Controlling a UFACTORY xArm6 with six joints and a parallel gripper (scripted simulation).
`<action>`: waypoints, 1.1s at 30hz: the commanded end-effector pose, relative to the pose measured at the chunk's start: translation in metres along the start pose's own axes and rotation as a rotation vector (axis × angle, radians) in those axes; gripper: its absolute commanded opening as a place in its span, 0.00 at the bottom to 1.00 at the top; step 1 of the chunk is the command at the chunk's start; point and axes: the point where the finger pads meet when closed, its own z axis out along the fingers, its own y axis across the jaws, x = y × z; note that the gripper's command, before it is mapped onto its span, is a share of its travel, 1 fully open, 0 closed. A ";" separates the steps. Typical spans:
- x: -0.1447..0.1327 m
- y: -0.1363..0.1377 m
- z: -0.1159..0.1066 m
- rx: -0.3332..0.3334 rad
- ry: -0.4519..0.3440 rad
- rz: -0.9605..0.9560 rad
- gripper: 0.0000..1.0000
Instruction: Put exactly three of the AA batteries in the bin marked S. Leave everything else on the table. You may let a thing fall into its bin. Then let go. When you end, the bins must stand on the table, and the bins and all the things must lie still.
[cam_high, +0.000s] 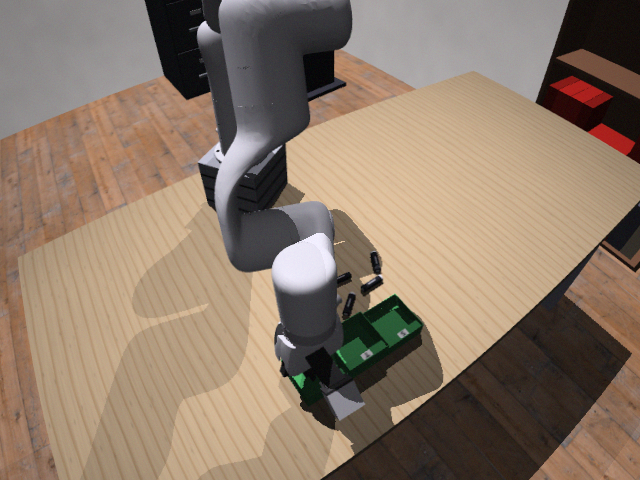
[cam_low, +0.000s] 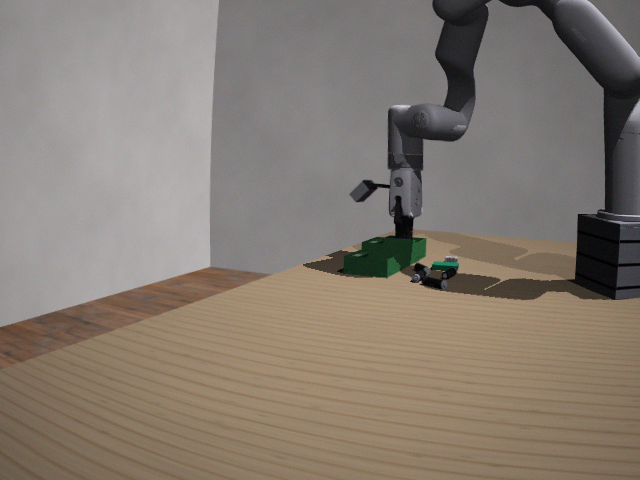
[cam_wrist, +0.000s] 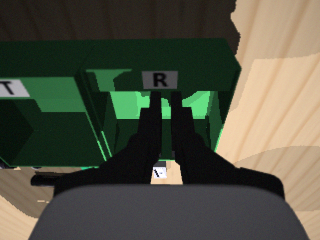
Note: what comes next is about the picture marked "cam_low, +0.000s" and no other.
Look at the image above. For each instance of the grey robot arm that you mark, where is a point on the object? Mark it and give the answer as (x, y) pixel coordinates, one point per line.
(594, 41)

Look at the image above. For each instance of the green bins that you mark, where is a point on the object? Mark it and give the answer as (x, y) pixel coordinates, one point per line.
(384, 256)

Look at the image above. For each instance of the black aa battery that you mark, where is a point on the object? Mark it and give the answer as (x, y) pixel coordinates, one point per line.
(449, 273)
(434, 282)
(419, 267)
(418, 276)

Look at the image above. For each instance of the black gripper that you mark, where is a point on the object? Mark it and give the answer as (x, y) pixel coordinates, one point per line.
(405, 197)

